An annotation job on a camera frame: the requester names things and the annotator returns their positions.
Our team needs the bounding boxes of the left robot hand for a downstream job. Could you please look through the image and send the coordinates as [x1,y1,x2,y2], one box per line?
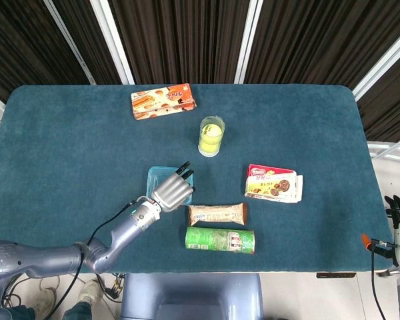
[151,161,197,213]

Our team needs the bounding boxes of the blue plastic container lid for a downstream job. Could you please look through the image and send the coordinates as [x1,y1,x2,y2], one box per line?
[147,165,195,203]

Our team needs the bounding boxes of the clear plastic container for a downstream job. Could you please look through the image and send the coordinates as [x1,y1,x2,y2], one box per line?
[147,165,195,203]

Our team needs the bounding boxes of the beige snack wrapper packet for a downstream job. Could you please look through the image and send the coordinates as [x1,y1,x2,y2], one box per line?
[187,202,248,227]

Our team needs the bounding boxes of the yellow tennis ball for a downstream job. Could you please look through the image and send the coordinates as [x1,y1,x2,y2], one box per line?
[199,139,222,155]
[201,121,224,143]

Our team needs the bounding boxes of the green chip can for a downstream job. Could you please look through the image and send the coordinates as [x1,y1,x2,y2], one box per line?
[185,226,256,255]

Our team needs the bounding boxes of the black table control panel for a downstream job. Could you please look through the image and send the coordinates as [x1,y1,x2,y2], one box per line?
[316,272,357,279]

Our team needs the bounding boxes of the clear tennis ball tube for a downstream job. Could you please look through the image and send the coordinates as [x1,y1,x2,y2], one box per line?
[197,115,226,157]

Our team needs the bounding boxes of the white metal rack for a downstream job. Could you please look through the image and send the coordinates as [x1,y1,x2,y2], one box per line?
[367,132,400,164]

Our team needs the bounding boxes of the orange biscuit box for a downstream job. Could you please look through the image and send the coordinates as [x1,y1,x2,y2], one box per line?
[131,83,197,121]

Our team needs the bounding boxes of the red and cream cookie box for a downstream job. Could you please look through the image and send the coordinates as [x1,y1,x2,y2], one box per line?
[244,163,304,204]

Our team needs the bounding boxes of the blue robot torso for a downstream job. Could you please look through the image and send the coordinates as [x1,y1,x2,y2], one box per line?
[119,273,265,320]

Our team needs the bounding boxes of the teal table cloth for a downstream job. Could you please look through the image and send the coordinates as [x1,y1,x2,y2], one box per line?
[0,83,393,275]

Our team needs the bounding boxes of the white sneaker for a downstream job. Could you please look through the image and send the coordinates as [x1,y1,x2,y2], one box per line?
[33,287,57,317]
[79,279,103,305]

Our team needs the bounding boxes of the blue jeans leg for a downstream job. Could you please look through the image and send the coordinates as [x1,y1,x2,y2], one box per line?
[9,305,37,320]
[64,301,97,320]

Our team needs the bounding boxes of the dark brown curtain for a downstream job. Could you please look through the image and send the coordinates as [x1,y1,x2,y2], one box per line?
[0,0,400,144]

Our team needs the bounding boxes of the black right hand cable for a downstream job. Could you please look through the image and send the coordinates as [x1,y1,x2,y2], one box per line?
[368,247,387,320]

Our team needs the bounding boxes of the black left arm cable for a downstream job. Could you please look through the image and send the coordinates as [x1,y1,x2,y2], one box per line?
[45,199,137,320]

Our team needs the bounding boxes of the black power plug cables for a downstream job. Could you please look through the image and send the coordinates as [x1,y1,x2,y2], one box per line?
[101,273,126,303]

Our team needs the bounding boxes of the wide white frame post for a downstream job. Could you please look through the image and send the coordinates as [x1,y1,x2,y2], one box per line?
[89,0,135,85]

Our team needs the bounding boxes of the slanted white frame beam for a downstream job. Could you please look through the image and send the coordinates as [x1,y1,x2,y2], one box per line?
[352,29,400,103]

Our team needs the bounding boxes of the thin grey frame post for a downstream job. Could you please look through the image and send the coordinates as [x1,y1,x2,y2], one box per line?
[43,0,97,85]

